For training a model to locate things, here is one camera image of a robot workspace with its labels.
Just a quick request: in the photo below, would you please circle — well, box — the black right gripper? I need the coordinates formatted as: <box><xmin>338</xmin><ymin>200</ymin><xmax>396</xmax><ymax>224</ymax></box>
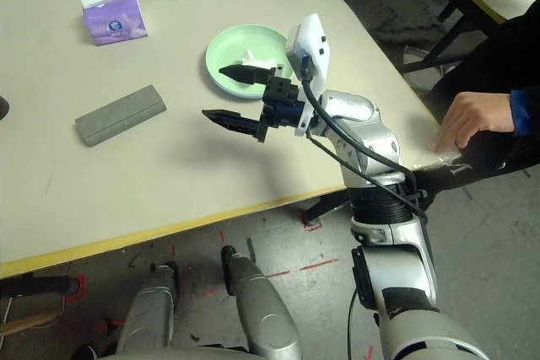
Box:
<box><xmin>201</xmin><ymin>63</ymin><xmax>311</xmax><ymax>144</ymax></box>

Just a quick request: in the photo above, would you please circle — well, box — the white tissue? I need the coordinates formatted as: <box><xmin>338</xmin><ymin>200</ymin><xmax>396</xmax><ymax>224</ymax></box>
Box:
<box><xmin>240</xmin><ymin>50</ymin><xmax>275</xmax><ymax>69</ymax></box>

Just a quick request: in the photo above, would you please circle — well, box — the green plate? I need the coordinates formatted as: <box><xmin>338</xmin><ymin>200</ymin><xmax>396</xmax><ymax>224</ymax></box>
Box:
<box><xmin>205</xmin><ymin>24</ymin><xmax>294</xmax><ymax>101</ymax></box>

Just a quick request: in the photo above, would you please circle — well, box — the grey glasses case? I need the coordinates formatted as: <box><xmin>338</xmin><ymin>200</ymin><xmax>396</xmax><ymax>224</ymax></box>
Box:
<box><xmin>74</xmin><ymin>84</ymin><xmax>166</xmax><ymax>148</ymax></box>

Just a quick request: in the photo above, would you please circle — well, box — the bystander forearm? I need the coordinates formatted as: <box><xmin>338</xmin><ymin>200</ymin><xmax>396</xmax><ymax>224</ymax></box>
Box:
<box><xmin>509</xmin><ymin>89</ymin><xmax>540</xmax><ymax>137</ymax></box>

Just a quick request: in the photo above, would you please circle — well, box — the bystander bare hand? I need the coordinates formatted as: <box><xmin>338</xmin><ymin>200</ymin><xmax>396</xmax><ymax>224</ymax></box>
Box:
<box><xmin>433</xmin><ymin>90</ymin><xmax>516</xmax><ymax>154</ymax></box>

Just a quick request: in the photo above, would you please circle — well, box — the black table base tube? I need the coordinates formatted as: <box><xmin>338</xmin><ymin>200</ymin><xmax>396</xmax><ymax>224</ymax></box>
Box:
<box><xmin>0</xmin><ymin>273</ymin><xmax>81</xmax><ymax>298</ymax></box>
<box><xmin>303</xmin><ymin>191</ymin><xmax>351</xmax><ymax>226</ymax></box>

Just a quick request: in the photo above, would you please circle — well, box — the purple tissue pack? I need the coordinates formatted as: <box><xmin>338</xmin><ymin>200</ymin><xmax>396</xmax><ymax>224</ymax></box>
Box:
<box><xmin>79</xmin><ymin>0</ymin><xmax>150</xmax><ymax>46</ymax></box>

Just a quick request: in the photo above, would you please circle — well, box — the clear plastic wrap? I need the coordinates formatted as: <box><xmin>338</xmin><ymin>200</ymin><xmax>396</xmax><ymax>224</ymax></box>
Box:
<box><xmin>413</xmin><ymin>149</ymin><xmax>465</xmax><ymax>174</ymax></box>

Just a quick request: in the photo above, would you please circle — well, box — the silver robot right leg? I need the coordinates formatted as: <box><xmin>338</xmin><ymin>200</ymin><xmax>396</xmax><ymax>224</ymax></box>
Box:
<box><xmin>221</xmin><ymin>245</ymin><xmax>303</xmax><ymax>360</ymax></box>

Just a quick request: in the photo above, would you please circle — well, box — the silver robot leg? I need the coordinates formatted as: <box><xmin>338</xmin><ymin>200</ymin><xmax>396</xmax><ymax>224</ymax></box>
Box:
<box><xmin>116</xmin><ymin>261</ymin><xmax>181</xmax><ymax>355</ymax></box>
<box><xmin>221</xmin><ymin>245</ymin><xmax>303</xmax><ymax>360</ymax></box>

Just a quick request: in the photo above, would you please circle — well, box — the silver robot left leg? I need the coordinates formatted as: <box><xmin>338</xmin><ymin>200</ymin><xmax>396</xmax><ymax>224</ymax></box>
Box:
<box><xmin>116</xmin><ymin>261</ymin><xmax>181</xmax><ymax>355</ymax></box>

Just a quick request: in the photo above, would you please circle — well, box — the bystander black clothed body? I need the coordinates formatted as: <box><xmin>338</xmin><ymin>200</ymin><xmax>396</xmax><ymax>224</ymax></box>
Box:
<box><xmin>411</xmin><ymin>1</ymin><xmax>540</xmax><ymax>212</ymax></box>

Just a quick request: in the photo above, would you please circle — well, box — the grey robot torso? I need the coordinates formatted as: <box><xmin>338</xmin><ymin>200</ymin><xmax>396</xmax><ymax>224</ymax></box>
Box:
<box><xmin>94</xmin><ymin>345</ymin><xmax>254</xmax><ymax>360</ymax></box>

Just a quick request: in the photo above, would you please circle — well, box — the black sneaker white sole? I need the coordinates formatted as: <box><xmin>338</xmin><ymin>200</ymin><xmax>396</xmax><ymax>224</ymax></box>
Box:
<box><xmin>71</xmin><ymin>343</ymin><xmax>100</xmax><ymax>360</ymax></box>

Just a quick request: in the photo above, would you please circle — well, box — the wooden stick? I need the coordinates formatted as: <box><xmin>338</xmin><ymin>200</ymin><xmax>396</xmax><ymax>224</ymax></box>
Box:
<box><xmin>0</xmin><ymin>309</ymin><xmax>64</xmax><ymax>336</ymax></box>

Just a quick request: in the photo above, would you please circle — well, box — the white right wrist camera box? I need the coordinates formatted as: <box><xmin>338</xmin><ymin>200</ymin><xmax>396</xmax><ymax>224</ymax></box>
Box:
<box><xmin>284</xmin><ymin>13</ymin><xmax>329</xmax><ymax>137</ymax></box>

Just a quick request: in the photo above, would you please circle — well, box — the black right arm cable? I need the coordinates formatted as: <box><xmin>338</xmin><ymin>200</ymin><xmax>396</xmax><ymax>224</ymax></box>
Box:
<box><xmin>301</xmin><ymin>54</ymin><xmax>429</xmax><ymax>226</ymax></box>

